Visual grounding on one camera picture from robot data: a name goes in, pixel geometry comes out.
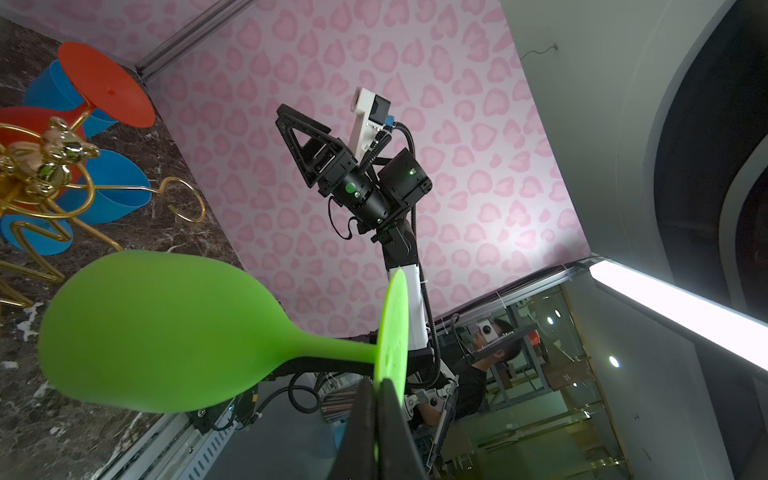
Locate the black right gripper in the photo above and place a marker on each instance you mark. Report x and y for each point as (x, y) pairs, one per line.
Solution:
(326, 162)

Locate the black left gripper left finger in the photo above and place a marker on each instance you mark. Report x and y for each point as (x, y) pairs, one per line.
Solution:
(355, 459)

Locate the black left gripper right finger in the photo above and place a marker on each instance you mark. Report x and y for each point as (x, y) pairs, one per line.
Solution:
(398, 457)

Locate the lime green wine glass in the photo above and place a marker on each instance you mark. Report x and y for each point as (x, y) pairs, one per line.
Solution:
(170, 333)

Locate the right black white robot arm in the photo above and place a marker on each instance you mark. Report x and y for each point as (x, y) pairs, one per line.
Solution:
(380, 187)

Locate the red wine glass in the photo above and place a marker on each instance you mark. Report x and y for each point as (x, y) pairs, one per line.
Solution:
(44, 148)

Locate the person in black shirt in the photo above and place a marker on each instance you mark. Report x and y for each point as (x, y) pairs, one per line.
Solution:
(471, 387)

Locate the white ceiling light strip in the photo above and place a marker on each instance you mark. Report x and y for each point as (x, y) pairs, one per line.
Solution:
(730, 330)

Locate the aluminium enclosure frame strut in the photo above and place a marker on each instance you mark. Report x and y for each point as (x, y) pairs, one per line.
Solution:
(189, 37)

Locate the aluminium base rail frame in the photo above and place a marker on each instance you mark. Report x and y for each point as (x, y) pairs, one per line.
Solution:
(177, 446)

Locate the gold wire wine glass rack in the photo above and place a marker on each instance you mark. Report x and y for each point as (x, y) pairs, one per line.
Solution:
(47, 217)

